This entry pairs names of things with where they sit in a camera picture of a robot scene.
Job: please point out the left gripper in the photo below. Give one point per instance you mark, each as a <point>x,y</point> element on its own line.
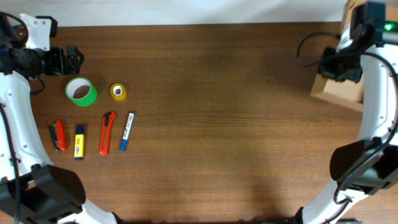
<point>59,67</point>

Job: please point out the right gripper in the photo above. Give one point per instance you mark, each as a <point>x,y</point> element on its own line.
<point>326,70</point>

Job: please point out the cardboard box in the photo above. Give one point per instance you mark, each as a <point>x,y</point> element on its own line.
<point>347,94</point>

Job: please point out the green tape roll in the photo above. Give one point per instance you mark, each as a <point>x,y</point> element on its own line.
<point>81,92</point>

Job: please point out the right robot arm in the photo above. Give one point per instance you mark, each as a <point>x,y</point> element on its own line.
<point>366,53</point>

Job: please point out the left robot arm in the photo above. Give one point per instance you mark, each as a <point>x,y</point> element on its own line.
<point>33,190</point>

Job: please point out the red stapler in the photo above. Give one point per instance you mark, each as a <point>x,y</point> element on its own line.
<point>57,135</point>

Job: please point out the small yellow tape roll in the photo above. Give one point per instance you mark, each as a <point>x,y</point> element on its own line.
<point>118,91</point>

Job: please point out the orange utility knife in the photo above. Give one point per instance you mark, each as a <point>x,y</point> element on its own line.
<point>107,122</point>

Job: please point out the yellow highlighter marker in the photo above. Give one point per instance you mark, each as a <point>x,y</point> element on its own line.
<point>79,143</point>

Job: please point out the blue white marker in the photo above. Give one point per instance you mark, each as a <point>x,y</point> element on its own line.
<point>127,131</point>

